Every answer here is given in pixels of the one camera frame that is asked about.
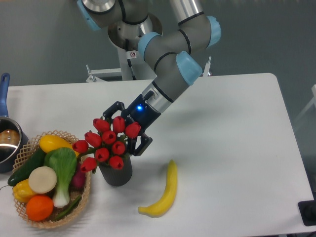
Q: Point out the white frame at right edge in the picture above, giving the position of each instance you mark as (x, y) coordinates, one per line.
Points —
(309, 108)

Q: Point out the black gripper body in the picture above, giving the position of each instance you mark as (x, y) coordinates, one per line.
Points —
(141, 112)

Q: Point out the purple red onion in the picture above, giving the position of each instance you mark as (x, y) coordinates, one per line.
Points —
(78, 180)

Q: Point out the dark green cucumber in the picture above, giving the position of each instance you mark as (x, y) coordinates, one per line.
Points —
(24, 171)

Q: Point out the yellow bell pepper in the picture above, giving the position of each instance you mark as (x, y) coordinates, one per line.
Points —
(22, 191)

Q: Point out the green chili pepper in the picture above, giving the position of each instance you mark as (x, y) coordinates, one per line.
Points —
(68, 210)

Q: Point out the red tulip bouquet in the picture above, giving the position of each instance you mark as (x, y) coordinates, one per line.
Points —
(108, 146)

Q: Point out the green bok choy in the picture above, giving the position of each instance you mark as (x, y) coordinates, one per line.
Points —
(63, 161)

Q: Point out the black device at table edge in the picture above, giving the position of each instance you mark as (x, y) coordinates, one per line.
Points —
(308, 212)

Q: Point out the beige round bun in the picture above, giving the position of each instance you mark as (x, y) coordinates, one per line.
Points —
(42, 180)

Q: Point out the yellow squash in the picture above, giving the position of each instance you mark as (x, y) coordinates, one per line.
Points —
(49, 143)

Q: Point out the dark grey ribbed vase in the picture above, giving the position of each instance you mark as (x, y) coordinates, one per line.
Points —
(116, 177)

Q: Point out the orange fruit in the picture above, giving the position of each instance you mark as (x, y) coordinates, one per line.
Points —
(39, 207)

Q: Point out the blue handled saucepan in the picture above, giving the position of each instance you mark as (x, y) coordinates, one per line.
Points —
(12, 138)

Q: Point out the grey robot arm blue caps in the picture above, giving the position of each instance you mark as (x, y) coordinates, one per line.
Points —
(131, 27)

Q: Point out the yellow banana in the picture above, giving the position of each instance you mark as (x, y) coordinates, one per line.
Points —
(167, 199)

